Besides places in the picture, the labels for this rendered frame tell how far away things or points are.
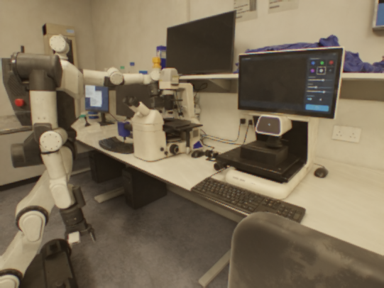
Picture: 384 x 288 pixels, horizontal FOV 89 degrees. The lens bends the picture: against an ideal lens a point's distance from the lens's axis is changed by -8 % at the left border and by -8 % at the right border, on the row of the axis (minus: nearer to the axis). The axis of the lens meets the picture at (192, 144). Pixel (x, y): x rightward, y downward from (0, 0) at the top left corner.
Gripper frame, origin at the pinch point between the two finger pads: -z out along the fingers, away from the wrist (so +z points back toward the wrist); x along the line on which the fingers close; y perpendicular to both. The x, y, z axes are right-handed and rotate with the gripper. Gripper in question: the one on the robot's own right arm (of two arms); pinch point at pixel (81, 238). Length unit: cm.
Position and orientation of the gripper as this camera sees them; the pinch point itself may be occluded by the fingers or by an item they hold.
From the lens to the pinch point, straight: 116.8
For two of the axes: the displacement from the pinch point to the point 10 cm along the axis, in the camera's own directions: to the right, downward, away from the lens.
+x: 9.3, -2.1, 3.1
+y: -3.5, -2.3, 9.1
